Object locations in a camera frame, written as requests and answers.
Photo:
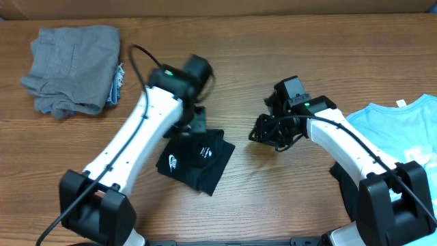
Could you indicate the light blue t-shirt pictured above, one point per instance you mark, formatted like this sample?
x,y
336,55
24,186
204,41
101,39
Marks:
x,y
406,132

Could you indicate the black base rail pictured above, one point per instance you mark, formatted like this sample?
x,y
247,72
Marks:
x,y
235,243

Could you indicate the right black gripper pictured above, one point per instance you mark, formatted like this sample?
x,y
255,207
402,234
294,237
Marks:
x,y
265,128

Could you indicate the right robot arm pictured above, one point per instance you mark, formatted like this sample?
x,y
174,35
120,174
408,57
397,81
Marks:
x,y
394,202

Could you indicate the blue frayed denim garment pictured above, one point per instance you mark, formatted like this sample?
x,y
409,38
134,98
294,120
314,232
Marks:
x,y
117,85

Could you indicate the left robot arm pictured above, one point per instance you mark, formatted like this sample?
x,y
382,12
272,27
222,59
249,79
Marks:
x,y
94,203

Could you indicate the grey folded shorts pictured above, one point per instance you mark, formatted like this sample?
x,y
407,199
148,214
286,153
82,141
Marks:
x,y
72,69

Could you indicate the black t-shirt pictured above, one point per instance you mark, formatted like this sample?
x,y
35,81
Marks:
x,y
197,161

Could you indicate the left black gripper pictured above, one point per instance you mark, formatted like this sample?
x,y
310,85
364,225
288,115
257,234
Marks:
x,y
200,126

